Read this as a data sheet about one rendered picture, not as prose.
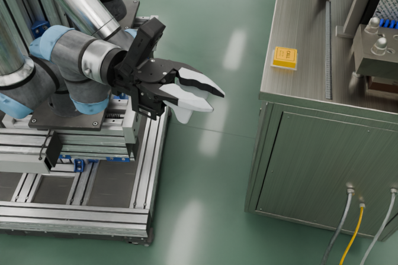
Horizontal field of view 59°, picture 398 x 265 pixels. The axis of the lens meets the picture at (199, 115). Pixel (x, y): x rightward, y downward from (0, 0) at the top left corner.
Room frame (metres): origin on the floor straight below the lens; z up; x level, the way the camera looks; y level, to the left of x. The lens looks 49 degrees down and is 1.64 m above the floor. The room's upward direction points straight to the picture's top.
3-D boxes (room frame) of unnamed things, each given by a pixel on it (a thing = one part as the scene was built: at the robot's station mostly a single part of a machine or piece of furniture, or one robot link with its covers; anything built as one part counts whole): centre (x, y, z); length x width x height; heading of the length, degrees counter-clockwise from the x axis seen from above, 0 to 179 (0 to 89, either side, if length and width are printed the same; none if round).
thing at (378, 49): (0.76, -0.49, 1.05); 0.04 x 0.04 x 0.04
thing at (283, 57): (0.88, -0.28, 0.91); 0.07 x 0.07 x 0.02; 77
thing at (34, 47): (0.77, 0.41, 0.98); 0.13 x 0.12 x 0.14; 151
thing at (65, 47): (0.53, 0.24, 1.21); 0.11 x 0.08 x 0.09; 61
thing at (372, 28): (0.85, -0.50, 1.05); 0.04 x 0.04 x 0.04
